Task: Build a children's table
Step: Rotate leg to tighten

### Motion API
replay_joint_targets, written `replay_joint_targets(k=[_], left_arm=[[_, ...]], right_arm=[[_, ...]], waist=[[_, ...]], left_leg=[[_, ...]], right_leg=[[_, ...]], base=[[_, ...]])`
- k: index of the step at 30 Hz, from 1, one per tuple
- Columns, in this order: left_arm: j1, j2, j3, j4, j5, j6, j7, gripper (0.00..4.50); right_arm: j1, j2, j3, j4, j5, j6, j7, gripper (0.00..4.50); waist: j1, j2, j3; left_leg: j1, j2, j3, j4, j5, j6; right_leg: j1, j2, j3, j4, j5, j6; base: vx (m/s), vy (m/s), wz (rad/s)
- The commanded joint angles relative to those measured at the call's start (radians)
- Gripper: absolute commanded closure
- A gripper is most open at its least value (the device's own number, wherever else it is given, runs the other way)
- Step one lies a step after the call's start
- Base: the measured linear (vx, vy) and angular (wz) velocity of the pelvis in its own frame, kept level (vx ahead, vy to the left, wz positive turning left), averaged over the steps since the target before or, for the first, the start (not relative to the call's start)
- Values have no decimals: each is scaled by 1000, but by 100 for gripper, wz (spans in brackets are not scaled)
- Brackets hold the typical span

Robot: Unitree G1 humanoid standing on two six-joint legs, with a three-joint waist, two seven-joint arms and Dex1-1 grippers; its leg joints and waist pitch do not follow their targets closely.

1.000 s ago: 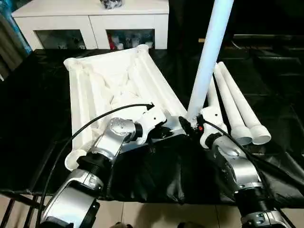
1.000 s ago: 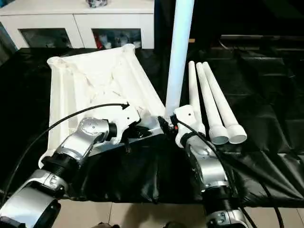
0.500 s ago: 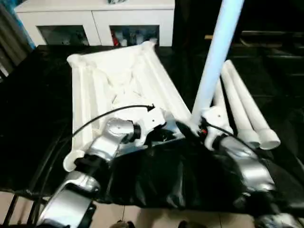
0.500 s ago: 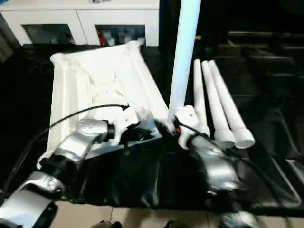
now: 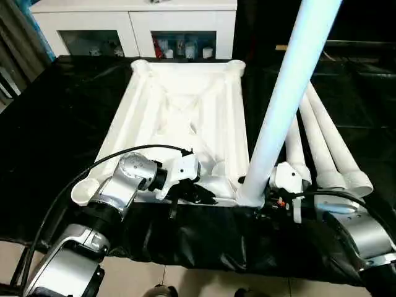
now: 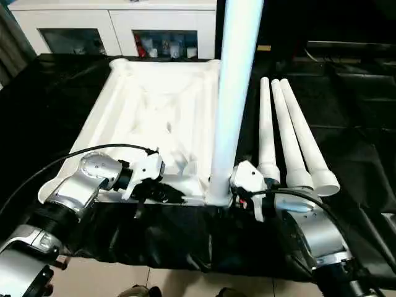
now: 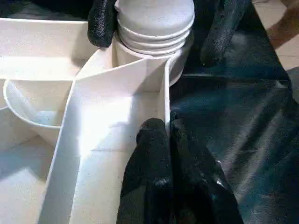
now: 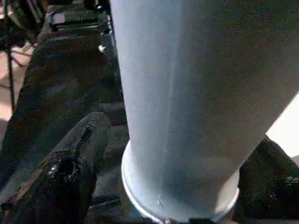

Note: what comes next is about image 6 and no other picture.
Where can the white plastic table leg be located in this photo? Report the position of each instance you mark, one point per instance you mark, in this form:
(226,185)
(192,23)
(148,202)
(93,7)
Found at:
(289,139)
(235,77)
(266,130)
(309,139)

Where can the white plastic table top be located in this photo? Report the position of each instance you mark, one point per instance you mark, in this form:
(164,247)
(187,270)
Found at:
(139,108)

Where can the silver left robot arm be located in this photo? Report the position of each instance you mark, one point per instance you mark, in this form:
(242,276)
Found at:
(80,185)

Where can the dark robot waist part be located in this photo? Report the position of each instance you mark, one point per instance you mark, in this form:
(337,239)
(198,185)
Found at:
(140,291)
(230,292)

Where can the black mat cover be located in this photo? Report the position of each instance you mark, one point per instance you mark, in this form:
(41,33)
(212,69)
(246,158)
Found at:
(355,123)

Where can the small white jar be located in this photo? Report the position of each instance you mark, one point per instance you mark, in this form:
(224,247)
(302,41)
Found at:
(175,51)
(153,52)
(191,52)

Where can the small tan block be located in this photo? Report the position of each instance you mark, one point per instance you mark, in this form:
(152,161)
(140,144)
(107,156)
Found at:
(263,48)

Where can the white glass door cabinet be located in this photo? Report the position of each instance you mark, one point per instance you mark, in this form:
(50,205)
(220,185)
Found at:
(108,18)

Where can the dark metal bar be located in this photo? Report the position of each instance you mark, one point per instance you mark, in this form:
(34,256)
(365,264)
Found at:
(355,45)

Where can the grey curtain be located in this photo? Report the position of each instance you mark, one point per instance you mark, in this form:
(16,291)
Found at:
(12,43)

